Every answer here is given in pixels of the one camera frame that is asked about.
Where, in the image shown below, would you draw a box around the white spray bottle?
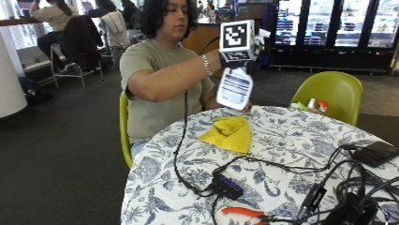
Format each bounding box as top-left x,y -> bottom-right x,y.
214,66 -> 254,112

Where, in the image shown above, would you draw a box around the white marker cube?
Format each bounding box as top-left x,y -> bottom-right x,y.
218,19 -> 257,63

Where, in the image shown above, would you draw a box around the wooden counter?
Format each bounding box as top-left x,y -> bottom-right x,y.
181,22 -> 222,56

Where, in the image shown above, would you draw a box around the glass door drinks cooler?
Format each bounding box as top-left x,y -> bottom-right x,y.
269,0 -> 399,75

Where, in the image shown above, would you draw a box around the spray bottle with green trigger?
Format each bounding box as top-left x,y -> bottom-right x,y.
290,97 -> 318,113

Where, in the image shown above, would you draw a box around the green plastic chair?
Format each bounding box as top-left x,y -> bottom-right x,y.
289,70 -> 364,128
117,91 -> 134,170

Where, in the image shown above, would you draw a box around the spray bottle with red trigger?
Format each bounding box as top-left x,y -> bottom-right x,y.
316,99 -> 330,113

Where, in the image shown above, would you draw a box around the yellow cloth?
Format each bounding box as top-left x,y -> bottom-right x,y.
197,115 -> 253,157

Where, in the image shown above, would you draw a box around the blue floral tablecloth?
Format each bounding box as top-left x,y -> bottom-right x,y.
120,105 -> 399,225

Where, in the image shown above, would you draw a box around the the person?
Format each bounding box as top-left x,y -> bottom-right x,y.
118,0 -> 254,158

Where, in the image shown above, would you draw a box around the white jacket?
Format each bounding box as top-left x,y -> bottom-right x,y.
100,10 -> 132,51

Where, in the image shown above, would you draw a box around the dark jacket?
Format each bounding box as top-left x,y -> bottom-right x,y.
56,14 -> 106,72

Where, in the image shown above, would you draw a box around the flat black box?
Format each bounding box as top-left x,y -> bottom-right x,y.
350,141 -> 399,169

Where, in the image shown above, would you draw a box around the black hub with blue lights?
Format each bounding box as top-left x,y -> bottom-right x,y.
210,173 -> 246,202

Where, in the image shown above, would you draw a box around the small black adapter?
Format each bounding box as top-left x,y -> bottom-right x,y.
300,183 -> 330,214

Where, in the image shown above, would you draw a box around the dark bag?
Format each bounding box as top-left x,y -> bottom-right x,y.
17,76 -> 54,105

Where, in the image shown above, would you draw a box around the large black device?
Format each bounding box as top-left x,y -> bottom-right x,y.
323,192 -> 380,225

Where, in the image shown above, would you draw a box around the white column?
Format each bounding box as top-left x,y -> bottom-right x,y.
0,25 -> 29,120

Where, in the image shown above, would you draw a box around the silver bracelet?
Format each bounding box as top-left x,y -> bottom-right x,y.
201,53 -> 214,78

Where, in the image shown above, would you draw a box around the black glove cable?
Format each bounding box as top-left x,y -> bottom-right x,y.
171,89 -> 217,199

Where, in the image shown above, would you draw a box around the thin black cable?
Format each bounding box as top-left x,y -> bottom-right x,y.
211,143 -> 359,176

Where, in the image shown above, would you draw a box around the metal frame chair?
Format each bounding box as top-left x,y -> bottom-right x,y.
49,42 -> 106,93

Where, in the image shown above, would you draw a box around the bundle of black cables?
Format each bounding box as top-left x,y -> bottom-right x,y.
328,158 -> 399,225

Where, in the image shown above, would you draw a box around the orange handled pliers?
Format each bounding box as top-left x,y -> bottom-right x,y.
219,206 -> 271,225

